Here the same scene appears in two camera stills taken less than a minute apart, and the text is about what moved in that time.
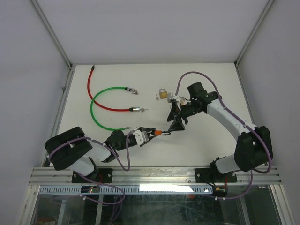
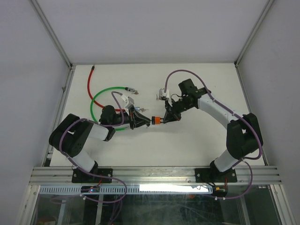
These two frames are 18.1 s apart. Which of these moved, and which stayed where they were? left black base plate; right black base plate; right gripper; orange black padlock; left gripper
Moved: right gripper; left gripper; orange black padlock
Stayed: right black base plate; left black base plate
